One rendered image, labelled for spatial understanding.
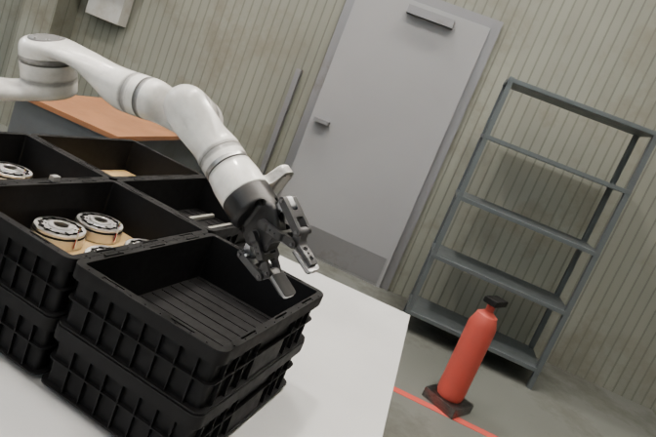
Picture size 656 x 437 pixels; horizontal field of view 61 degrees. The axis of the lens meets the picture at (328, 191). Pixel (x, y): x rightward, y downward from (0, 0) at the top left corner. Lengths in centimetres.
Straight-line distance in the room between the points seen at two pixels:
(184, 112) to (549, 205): 370
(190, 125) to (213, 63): 385
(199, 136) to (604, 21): 383
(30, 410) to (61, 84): 53
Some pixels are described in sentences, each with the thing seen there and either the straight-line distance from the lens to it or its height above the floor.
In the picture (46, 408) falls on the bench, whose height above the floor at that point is 70.
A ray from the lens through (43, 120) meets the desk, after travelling 326.
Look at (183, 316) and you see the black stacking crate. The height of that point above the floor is 83.
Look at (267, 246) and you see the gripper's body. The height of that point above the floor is 109.
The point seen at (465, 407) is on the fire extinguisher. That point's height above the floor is 5.
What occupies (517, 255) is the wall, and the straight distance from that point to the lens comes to 437.
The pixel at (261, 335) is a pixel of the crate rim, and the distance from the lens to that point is 92.
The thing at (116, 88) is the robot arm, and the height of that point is 120.
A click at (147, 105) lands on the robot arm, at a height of 120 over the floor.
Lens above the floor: 133
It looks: 11 degrees down
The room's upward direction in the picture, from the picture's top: 22 degrees clockwise
